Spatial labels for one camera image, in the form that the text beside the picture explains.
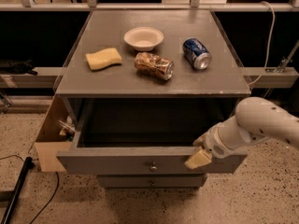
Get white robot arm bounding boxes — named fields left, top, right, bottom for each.
left=185, top=97, right=299, bottom=169

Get metal clamp bracket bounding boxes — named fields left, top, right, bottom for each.
left=265, top=40, right=299, bottom=73

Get cardboard box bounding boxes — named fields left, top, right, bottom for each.
left=35, top=97, right=72, bottom=172

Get white cable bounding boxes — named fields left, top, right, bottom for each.
left=248, top=1, right=277, bottom=87

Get plastic items in box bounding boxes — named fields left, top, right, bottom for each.
left=59, top=117, right=76, bottom=141

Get yellow sponge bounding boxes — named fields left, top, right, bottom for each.
left=86, top=48, right=122, bottom=71

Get black object on ledge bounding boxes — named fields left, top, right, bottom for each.
left=0, top=59, right=38, bottom=76

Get grey drawer cabinet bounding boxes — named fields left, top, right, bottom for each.
left=55, top=8, right=252, bottom=189

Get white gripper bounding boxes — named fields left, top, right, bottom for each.
left=184, top=124, right=243, bottom=170

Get black floor bar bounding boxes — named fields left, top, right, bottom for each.
left=0, top=157, right=34, bottom=224

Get grey drawer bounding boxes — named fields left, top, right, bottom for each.
left=97, top=175, right=206, bottom=188
left=57, top=98, right=247, bottom=175

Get crushed brown can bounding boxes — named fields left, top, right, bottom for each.
left=135, top=52, right=174, bottom=81

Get black floor cable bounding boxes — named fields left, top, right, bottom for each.
left=0, top=154, right=60, bottom=224

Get white paper bowl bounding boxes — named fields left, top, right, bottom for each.
left=124, top=27, right=164, bottom=51

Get grey top drawer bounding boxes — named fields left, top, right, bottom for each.
left=57, top=98, right=247, bottom=175

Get blue soda can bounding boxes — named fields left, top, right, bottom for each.
left=182, top=38, right=212, bottom=70

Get grey bottom drawer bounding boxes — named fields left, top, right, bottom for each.
left=97, top=175, right=206, bottom=188

